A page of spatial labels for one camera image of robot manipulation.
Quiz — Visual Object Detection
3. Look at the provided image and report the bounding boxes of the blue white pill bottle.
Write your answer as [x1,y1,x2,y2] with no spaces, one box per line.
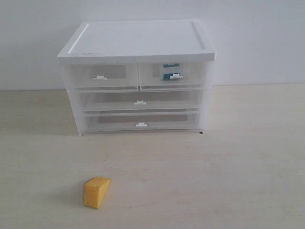
[161,63,183,81]

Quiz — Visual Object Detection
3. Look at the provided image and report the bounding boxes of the yellow cheese wedge block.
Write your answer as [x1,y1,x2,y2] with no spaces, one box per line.
[83,177,111,209]

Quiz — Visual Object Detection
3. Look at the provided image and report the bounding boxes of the bottom wide clear drawer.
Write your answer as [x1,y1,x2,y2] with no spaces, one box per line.
[85,112,200,132]

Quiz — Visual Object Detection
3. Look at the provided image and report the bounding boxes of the wide clear drawer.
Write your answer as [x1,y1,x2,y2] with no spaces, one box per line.
[80,90,202,112]
[85,112,200,132]

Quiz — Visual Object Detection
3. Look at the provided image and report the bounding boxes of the white plastic drawer cabinet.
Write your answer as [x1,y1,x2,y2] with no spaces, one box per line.
[58,19,216,135]

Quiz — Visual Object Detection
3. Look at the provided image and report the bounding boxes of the middle wide clear drawer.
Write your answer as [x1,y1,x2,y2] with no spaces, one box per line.
[80,90,202,112]

